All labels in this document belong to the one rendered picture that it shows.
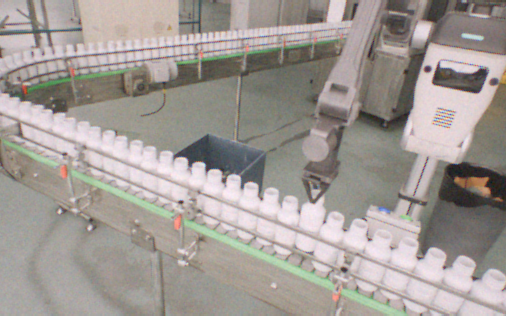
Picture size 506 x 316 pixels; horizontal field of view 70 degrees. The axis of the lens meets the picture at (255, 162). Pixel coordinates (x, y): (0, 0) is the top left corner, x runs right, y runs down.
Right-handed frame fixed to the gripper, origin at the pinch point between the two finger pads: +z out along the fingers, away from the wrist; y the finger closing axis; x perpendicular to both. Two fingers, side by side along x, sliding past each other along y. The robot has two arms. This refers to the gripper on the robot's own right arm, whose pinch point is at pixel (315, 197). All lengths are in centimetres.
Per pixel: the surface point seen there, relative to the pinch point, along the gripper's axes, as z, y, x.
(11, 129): 13, 6, -113
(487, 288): 5.3, 2.8, 40.2
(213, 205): 12.0, 3.4, -27.1
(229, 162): 34, -57, -56
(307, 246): 13.0, 3.1, 1.5
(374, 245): 5.5, 2.6, 16.6
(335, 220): 2.4, 3.0, 6.6
